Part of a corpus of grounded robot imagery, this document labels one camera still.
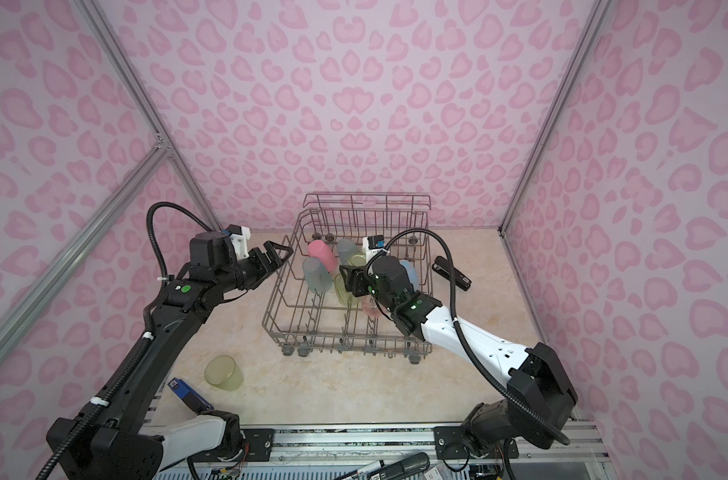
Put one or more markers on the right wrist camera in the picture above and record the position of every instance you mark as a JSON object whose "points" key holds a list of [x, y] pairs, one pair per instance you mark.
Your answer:
{"points": [[374, 247]]}

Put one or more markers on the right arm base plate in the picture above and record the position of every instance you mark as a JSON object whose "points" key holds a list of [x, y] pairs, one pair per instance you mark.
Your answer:
{"points": [[450, 444]]}

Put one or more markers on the pink plastic cup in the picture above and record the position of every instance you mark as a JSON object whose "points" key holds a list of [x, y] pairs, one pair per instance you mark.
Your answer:
{"points": [[323, 252]]}

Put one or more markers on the grey wire dish rack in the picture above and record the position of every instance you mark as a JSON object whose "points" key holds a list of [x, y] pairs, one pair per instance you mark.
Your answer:
{"points": [[301, 322]]}

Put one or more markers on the blue black small box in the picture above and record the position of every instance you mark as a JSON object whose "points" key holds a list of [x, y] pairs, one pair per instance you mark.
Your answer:
{"points": [[189, 396]]}

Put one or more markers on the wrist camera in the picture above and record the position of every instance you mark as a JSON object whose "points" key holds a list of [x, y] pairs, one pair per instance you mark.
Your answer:
{"points": [[239, 237], [374, 247]]}

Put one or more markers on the green transparent glass cup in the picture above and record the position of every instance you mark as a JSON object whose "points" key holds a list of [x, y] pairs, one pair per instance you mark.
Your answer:
{"points": [[345, 298]]}

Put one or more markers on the pale green cup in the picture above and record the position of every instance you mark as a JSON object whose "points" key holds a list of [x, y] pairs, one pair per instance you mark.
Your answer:
{"points": [[357, 260]]}

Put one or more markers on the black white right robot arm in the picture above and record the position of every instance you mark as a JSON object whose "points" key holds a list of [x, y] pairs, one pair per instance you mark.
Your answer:
{"points": [[537, 394]]}

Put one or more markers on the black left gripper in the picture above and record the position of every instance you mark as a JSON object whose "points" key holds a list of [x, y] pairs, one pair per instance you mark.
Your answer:
{"points": [[270, 247]]}

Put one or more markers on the blue handled white mug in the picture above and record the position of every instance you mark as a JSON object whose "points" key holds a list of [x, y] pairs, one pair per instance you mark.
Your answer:
{"points": [[411, 273]]}

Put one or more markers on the light green textured cup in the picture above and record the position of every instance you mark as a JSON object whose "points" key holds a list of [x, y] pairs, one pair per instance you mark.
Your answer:
{"points": [[223, 373]]}

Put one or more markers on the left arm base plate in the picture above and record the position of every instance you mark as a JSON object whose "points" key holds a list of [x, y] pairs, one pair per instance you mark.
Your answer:
{"points": [[258, 445]]}

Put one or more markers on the black stapler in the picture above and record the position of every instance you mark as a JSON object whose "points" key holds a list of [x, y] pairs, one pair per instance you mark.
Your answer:
{"points": [[443, 268]]}

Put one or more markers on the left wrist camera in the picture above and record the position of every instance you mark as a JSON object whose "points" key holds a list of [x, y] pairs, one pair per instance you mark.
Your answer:
{"points": [[239, 237]]}

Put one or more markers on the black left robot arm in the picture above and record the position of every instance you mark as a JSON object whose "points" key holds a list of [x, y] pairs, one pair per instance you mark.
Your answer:
{"points": [[104, 440]]}

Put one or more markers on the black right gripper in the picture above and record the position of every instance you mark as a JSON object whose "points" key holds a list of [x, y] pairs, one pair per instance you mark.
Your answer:
{"points": [[357, 277]]}

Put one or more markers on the teal textured plastic cup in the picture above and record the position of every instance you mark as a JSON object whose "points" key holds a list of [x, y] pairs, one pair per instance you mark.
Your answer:
{"points": [[345, 248]]}

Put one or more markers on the transparent pink cup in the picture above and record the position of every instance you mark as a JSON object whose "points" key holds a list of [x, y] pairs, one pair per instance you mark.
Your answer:
{"points": [[370, 307]]}

